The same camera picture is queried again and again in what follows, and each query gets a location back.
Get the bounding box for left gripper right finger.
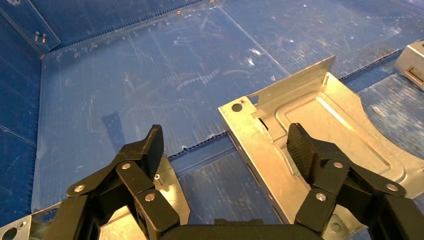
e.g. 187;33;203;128
286;123;407;233

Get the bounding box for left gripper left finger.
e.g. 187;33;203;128
66;124;181;239

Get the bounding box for stamped metal bracket plate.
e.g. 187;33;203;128
217;55;424;240
0;155;192;240
394;39;424;91

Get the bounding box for blue corrugated plastic box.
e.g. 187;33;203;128
0;0;424;240

